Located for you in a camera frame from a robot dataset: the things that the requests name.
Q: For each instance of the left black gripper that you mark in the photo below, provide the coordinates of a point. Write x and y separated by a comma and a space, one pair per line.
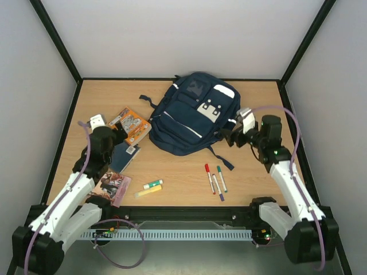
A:
119, 137

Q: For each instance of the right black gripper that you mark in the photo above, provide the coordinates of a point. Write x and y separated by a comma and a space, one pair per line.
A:
235, 137

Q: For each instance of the orange treehouse book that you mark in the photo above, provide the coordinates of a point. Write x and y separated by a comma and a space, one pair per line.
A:
134, 125

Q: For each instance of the dark blue book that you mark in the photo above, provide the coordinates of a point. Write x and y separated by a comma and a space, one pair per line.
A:
122, 156

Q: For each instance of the navy blue student backpack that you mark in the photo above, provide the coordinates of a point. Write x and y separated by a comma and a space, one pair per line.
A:
192, 114

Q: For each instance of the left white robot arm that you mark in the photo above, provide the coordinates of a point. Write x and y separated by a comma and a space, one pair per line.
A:
41, 246

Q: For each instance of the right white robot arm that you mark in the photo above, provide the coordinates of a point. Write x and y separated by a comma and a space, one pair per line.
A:
307, 233

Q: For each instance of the green marker pen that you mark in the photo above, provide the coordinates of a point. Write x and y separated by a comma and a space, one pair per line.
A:
222, 179

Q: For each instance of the red marker pen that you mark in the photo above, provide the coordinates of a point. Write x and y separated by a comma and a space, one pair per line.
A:
210, 178

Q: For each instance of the pink illustrated book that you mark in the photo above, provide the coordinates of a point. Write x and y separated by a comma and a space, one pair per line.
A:
112, 186

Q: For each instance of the green glue stick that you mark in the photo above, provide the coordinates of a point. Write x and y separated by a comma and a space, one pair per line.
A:
153, 184

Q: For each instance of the purple marker pen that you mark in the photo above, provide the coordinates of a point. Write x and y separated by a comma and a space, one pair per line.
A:
218, 187

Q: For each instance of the yellow highlighter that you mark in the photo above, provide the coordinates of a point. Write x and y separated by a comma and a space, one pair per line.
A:
148, 191

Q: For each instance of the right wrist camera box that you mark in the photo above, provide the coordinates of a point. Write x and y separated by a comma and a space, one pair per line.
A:
246, 118

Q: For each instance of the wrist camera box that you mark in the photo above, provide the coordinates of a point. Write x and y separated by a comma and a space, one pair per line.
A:
246, 118
97, 121

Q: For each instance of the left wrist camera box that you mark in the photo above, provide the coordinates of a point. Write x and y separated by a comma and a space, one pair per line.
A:
97, 121

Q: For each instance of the black aluminium frame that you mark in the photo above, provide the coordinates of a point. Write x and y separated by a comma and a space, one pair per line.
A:
176, 213

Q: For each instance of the light blue cable duct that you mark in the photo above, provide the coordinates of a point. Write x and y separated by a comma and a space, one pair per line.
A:
168, 235

